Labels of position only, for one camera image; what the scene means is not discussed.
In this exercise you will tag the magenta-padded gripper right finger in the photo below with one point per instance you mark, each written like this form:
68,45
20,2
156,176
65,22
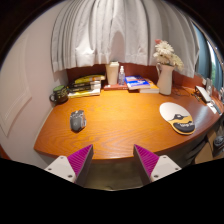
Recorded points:
163,166

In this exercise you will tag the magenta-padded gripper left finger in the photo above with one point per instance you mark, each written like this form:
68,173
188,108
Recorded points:
63,166

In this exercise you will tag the dark grey computer mouse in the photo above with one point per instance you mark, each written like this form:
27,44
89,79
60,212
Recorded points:
77,120

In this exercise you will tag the white printed mouse pad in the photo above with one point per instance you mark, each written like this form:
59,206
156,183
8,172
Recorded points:
171,111

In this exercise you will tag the dark mug with green inside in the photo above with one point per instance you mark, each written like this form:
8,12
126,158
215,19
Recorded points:
60,94

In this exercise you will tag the yellow and white book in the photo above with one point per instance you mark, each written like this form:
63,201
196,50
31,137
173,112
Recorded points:
83,93

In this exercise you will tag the white paper pad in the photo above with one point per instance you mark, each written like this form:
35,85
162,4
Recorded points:
212,107

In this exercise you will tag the thick black book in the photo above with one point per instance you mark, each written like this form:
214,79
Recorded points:
85,88

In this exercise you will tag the white flat device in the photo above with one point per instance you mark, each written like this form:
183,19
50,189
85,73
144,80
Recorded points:
203,94

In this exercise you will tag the thin black book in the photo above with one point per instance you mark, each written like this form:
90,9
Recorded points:
83,85

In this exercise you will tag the white ceramic vase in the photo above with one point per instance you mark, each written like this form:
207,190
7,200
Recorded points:
165,81

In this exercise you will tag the blue book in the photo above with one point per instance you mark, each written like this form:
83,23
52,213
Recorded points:
136,82

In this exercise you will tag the flat red book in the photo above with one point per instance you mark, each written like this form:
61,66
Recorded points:
113,87

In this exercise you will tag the clear pump bottle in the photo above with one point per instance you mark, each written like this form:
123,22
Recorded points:
121,78

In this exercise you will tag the cream lidded tumbler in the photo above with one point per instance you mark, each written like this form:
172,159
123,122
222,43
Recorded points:
112,73

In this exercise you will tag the white flower bouquet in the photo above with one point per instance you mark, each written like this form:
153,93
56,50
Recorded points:
165,51

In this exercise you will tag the dark framed window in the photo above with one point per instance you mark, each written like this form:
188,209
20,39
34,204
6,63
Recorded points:
203,56

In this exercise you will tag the white pleated curtain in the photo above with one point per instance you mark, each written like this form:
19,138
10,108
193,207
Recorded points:
110,33

